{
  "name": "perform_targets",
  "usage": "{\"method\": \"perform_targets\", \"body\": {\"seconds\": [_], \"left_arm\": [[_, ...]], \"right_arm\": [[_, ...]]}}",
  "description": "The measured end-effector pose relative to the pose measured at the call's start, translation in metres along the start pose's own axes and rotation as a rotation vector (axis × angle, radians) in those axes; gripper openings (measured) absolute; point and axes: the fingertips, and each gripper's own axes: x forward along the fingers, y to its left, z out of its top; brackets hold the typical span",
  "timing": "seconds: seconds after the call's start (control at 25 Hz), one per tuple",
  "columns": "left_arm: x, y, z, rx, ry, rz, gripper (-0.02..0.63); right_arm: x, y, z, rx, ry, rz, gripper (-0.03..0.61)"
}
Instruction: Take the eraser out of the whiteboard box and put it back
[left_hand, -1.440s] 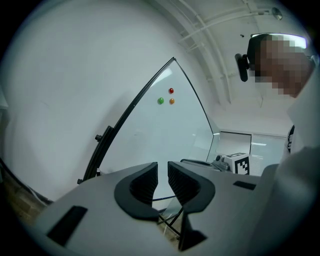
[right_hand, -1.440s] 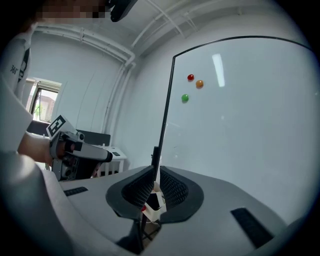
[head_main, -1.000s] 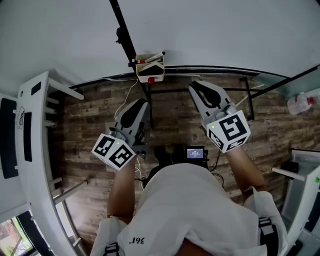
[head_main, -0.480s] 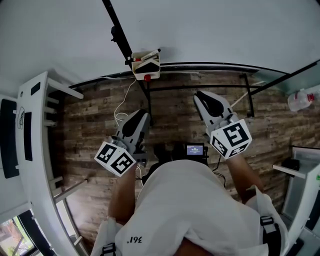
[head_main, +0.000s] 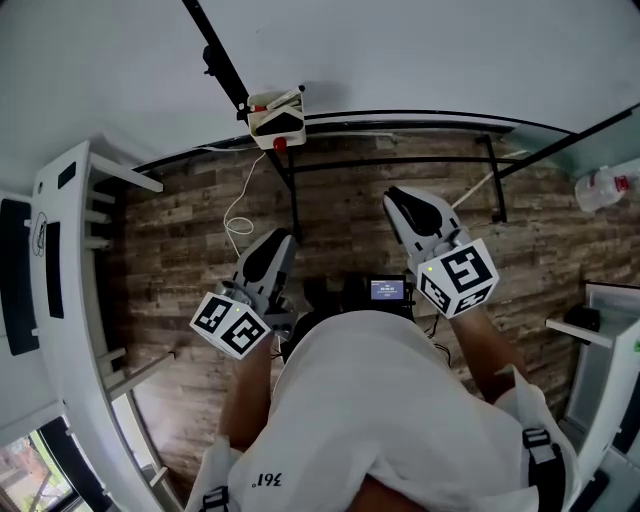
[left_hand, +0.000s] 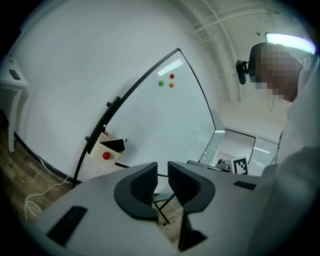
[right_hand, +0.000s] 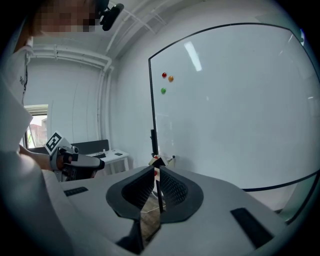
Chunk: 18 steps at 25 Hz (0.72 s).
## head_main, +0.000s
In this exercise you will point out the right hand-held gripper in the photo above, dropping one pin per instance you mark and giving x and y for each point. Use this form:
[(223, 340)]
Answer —
[(460, 277)]

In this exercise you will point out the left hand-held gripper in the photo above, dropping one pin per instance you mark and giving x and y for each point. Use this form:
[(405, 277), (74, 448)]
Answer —
[(235, 325)]

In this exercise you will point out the white tray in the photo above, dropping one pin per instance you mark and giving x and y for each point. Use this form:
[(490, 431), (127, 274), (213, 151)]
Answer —
[(295, 140)]

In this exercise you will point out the person's left forearm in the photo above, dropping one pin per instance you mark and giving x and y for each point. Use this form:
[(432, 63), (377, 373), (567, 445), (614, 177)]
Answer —
[(247, 400)]

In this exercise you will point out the person's right forearm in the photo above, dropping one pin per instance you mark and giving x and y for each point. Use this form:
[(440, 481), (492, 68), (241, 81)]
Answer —
[(487, 355)]

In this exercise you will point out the person's left black shoe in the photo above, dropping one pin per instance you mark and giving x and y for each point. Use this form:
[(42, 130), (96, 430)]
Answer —
[(316, 295)]

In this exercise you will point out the person's black shoe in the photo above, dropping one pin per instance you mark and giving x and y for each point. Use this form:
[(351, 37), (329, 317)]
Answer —
[(316, 295), (355, 290)]

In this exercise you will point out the white stick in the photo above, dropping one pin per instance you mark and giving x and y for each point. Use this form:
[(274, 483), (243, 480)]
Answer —
[(487, 180)]

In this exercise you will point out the small black screen device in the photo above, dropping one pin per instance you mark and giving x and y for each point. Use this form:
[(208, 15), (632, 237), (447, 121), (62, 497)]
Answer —
[(387, 290)]

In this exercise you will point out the person's right black shoe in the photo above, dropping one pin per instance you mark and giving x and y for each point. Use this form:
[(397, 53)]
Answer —
[(355, 290)]

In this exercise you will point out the red round knob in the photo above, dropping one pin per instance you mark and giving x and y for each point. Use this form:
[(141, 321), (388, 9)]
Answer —
[(280, 144)]

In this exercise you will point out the white marker pen black cap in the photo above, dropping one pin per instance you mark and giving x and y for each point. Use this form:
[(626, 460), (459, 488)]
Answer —
[(285, 98)]

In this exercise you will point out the person's white t-shirt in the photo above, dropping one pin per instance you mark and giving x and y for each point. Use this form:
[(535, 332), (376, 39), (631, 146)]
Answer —
[(370, 400)]

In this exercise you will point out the clear plastic bottle red label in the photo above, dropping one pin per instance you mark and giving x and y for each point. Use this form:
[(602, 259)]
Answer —
[(600, 192)]

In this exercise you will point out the frosted glass panel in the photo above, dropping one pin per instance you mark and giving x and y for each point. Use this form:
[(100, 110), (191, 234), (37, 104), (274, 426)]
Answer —
[(585, 140)]

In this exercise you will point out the black rounded object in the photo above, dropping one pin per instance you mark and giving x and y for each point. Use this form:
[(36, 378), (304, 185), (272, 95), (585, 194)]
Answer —
[(582, 317)]

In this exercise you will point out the black keyboard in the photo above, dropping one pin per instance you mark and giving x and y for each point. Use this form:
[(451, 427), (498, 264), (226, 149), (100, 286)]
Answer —
[(54, 270)]

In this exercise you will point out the small black flat pad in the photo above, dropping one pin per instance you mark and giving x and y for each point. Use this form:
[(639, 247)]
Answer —
[(67, 175)]

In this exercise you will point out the black monitor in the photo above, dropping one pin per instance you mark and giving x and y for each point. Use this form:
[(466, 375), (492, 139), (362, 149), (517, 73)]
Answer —
[(19, 280)]

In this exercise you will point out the black framed window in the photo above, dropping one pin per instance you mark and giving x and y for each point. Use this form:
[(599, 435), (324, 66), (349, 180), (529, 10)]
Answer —
[(70, 465)]

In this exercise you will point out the black flat device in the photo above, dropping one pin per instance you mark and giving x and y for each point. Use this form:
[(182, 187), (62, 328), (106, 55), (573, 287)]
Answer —
[(600, 492)]

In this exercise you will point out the white table frame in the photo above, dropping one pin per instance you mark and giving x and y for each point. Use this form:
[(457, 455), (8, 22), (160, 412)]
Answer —
[(605, 390)]

